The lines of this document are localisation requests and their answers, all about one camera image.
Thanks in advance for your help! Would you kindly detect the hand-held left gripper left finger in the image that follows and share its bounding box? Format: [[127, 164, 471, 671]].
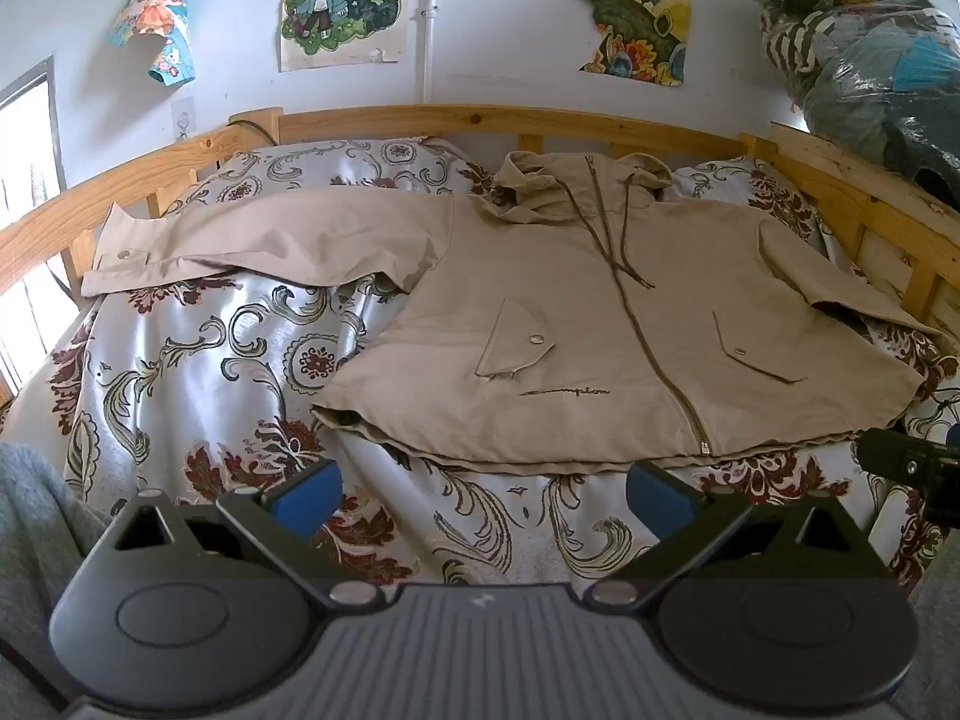
[[94, 457, 385, 608]]

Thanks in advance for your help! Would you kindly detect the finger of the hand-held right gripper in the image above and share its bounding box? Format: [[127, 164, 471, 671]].
[[857, 426, 960, 530]]

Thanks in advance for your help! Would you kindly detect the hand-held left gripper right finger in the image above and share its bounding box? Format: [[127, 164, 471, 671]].
[[581, 461, 871, 608]]

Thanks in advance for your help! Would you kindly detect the beige hooded jacket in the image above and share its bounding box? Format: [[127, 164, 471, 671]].
[[81, 151, 938, 475]]

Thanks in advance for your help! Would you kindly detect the plastic bag of clothes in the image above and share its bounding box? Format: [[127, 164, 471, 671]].
[[721, 0, 960, 211]]

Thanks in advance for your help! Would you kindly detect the floral bed sheet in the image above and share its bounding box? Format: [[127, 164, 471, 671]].
[[45, 136, 960, 593]]

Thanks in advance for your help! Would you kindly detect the grey fleece cloth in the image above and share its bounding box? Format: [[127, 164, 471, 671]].
[[0, 441, 121, 720]]

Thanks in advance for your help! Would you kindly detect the floral pillow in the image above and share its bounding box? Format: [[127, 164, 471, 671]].
[[161, 136, 496, 215]]

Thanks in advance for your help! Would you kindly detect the window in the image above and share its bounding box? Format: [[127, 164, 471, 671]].
[[0, 56, 68, 410]]

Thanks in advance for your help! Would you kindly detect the curled cartoon girl poster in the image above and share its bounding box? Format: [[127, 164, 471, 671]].
[[106, 0, 197, 85]]

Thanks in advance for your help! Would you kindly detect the black cable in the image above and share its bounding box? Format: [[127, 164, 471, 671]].
[[217, 114, 280, 166]]

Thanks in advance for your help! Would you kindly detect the wooden bed frame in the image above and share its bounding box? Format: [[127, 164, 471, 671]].
[[0, 103, 960, 421]]

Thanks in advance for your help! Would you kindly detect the landscape wall poster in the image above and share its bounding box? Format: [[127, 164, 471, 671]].
[[574, 0, 692, 88]]

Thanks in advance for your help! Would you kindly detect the white wall pipe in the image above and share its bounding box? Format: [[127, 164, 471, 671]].
[[417, 0, 440, 107]]

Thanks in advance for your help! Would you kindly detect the cartoon figure wall poster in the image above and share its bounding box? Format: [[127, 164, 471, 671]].
[[279, 0, 413, 73]]

